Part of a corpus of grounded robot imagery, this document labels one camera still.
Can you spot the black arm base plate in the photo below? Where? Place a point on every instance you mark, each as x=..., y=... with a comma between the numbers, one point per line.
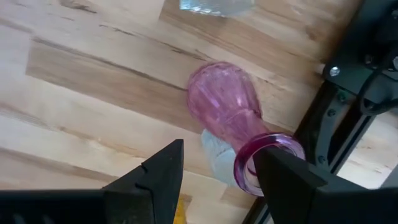
x=348, y=77

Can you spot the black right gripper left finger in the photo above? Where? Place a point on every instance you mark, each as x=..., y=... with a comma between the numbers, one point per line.
x=140, y=205

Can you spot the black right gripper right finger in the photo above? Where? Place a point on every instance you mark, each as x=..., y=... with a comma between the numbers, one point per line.
x=311, y=205

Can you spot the clear square diamond-cut vase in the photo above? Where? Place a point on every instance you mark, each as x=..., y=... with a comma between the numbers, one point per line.
x=217, y=7

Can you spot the small clear fluted vase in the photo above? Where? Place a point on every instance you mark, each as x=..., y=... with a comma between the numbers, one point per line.
x=217, y=158

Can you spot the yellow wide round vase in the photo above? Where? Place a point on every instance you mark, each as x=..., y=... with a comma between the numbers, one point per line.
x=180, y=214

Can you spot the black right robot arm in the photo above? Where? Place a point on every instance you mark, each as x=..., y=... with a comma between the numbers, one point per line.
x=382, y=28

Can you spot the black aluminium frame rail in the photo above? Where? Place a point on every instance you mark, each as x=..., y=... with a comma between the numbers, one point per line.
x=311, y=137

